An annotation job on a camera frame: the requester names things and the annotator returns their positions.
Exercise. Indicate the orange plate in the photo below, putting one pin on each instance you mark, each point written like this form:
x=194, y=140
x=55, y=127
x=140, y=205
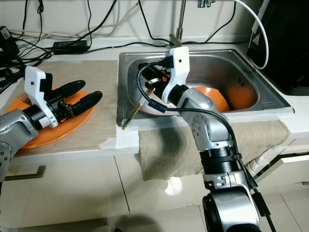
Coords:
x=77, y=121

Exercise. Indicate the orange bowl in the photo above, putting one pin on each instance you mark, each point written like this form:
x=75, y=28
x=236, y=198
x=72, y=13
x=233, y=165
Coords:
x=217, y=99

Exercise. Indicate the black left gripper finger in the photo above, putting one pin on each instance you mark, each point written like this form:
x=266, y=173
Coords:
x=70, y=90
x=87, y=102

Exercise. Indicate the black appliance with warning sticker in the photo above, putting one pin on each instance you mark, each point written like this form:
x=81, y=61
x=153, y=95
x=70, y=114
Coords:
x=289, y=48

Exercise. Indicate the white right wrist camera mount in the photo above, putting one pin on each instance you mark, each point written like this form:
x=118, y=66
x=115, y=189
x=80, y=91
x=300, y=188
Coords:
x=179, y=63

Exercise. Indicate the white base cabinet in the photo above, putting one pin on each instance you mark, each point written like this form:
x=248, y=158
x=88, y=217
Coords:
x=91, y=188

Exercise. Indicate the beige woven mat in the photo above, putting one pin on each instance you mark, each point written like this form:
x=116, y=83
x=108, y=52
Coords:
x=106, y=77

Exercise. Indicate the beige cloth towel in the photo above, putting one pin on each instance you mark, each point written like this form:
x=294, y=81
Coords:
x=166, y=154

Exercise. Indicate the black power adapter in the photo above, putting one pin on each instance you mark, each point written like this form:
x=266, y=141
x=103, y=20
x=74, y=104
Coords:
x=70, y=46

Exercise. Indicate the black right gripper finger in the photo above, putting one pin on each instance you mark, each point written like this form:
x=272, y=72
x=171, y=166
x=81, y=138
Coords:
x=148, y=71

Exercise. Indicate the silver fork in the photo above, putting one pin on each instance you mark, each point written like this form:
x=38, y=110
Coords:
x=24, y=99

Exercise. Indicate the stainless steel sink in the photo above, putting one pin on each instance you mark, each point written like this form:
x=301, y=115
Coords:
x=222, y=67

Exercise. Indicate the chrome water valve fitting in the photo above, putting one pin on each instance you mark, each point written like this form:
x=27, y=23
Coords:
x=207, y=3

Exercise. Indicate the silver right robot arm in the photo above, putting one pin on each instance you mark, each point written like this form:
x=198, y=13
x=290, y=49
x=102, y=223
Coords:
x=217, y=145

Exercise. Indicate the steel faucet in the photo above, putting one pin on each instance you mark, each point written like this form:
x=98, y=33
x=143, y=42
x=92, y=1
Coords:
x=178, y=24

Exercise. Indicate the black battery charger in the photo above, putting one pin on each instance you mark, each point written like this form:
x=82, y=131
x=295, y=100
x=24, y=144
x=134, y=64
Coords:
x=8, y=43

